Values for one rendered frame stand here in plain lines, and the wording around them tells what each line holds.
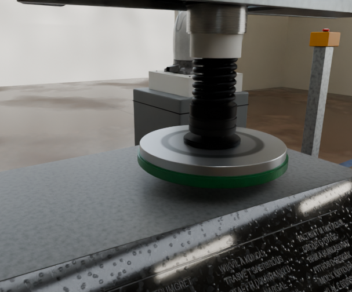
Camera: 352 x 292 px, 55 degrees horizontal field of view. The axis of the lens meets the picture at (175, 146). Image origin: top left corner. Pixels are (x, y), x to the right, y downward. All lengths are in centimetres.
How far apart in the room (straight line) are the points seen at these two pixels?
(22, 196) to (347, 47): 751
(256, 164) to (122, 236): 18
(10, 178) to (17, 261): 22
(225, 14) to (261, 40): 747
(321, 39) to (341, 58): 565
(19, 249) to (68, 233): 5
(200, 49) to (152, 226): 23
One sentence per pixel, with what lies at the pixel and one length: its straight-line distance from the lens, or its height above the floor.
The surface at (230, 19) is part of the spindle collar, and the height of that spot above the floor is 105.
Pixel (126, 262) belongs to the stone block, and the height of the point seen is 81.
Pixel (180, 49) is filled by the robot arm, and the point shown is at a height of 99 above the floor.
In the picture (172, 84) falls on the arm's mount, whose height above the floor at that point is 84.
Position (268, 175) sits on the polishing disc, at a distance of 43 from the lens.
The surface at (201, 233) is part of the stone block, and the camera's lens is 39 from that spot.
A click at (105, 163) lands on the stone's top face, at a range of 58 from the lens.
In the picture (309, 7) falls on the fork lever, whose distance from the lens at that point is 55.
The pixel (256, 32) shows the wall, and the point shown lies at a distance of 777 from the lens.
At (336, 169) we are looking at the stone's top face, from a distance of 61.
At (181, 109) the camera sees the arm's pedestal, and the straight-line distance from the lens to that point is 137.
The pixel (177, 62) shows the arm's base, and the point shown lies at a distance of 157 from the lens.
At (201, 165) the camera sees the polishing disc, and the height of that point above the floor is 88.
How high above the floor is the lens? 102
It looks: 17 degrees down
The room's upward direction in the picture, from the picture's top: straight up
